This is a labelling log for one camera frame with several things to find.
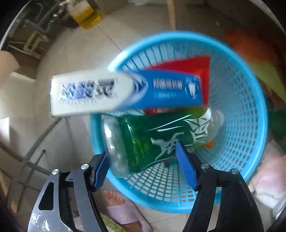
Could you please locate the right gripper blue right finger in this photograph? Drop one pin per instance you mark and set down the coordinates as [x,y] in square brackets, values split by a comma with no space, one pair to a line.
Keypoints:
[238,210]

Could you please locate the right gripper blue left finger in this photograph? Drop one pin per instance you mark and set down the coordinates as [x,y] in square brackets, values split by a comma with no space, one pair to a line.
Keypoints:
[52,210]

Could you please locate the green plastic bottle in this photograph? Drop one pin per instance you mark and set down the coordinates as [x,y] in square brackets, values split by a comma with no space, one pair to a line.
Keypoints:
[138,142]

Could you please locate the blue white toothpaste box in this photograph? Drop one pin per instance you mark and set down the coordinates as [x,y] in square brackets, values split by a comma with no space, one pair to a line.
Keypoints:
[99,91]

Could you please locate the red snack bag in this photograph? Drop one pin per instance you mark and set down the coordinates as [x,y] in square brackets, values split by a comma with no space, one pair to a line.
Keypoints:
[190,66]

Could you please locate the pink slipper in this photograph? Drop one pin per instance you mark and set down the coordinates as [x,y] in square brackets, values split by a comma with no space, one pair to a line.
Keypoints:
[128,213]

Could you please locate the blue plastic basket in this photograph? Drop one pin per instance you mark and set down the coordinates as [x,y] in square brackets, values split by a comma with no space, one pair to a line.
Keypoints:
[233,90]

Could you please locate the cooking oil bottle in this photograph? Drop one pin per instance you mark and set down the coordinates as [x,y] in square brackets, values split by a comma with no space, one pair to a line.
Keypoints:
[82,12]

